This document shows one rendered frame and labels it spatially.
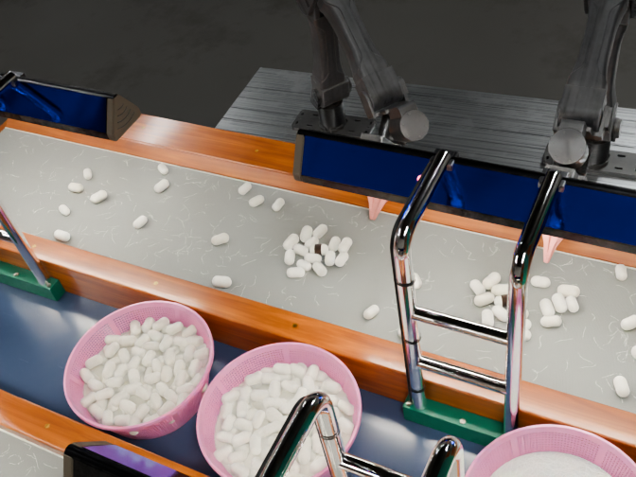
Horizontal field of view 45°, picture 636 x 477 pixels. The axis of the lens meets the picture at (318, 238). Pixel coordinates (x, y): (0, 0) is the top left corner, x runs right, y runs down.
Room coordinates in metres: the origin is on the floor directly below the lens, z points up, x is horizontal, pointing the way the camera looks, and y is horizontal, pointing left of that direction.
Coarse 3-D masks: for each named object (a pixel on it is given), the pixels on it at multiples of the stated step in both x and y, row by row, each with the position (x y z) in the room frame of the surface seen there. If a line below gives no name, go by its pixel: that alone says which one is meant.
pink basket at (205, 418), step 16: (256, 352) 0.80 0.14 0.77; (272, 352) 0.80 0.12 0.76; (288, 352) 0.80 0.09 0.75; (304, 352) 0.79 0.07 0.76; (320, 352) 0.77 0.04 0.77; (224, 368) 0.78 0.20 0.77; (240, 368) 0.79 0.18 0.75; (256, 368) 0.79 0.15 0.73; (320, 368) 0.76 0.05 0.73; (336, 368) 0.74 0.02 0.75; (224, 384) 0.76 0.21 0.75; (352, 384) 0.70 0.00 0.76; (208, 400) 0.73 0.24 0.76; (352, 400) 0.68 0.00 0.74; (208, 416) 0.71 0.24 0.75; (208, 432) 0.68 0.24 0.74; (352, 432) 0.63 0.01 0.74; (208, 448) 0.65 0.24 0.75
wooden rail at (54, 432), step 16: (0, 400) 0.82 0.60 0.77; (16, 400) 0.81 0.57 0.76; (0, 416) 0.79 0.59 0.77; (16, 416) 0.78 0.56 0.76; (32, 416) 0.77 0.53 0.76; (48, 416) 0.77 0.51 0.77; (64, 416) 0.76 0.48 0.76; (16, 432) 0.75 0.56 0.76; (32, 432) 0.74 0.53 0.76; (48, 432) 0.74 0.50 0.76; (64, 432) 0.73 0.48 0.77; (80, 432) 0.72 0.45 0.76; (96, 432) 0.72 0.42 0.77; (48, 448) 0.71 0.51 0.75; (64, 448) 0.70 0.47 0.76; (128, 448) 0.67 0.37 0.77; (176, 464) 0.62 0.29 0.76
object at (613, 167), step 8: (592, 144) 1.14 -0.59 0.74; (600, 144) 1.14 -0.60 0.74; (608, 144) 1.14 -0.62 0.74; (544, 152) 1.22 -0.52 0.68; (592, 152) 1.14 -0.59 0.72; (600, 152) 1.14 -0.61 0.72; (608, 152) 1.15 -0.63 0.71; (616, 152) 1.17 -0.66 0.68; (624, 152) 1.17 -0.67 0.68; (632, 152) 1.16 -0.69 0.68; (544, 160) 1.20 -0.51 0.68; (552, 160) 1.19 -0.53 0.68; (592, 160) 1.14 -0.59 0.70; (600, 160) 1.14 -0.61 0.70; (608, 160) 1.15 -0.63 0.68; (616, 160) 1.15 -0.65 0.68; (624, 160) 1.14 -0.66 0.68; (632, 160) 1.14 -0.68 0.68; (592, 168) 1.14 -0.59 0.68; (600, 168) 1.13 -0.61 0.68; (608, 168) 1.13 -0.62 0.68; (616, 168) 1.13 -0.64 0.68; (624, 168) 1.12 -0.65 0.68; (632, 168) 1.11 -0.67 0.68; (616, 176) 1.11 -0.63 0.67; (624, 176) 1.10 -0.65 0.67; (632, 176) 1.10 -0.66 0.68
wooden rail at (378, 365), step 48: (0, 240) 1.23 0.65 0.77; (48, 240) 1.20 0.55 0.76; (96, 288) 1.07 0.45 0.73; (144, 288) 1.01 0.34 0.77; (192, 288) 0.98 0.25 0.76; (240, 336) 0.88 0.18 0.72; (288, 336) 0.82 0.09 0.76; (336, 336) 0.80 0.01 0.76; (384, 384) 0.72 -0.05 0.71; (432, 384) 0.67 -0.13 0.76; (528, 384) 0.62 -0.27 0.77; (624, 432) 0.51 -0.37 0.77
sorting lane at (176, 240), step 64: (0, 192) 1.43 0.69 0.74; (64, 192) 1.38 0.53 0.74; (128, 192) 1.33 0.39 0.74; (192, 192) 1.28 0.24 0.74; (256, 192) 1.23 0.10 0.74; (128, 256) 1.13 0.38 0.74; (192, 256) 1.09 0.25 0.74; (256, 256) 1.05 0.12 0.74; (384, 256) 0.97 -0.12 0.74; (448, 256) 0.94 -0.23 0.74; (576, 256) 0.87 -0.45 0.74; (384, 320) 0.83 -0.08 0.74; (576, 320) 0.74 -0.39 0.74; (576, 384) 0.62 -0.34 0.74
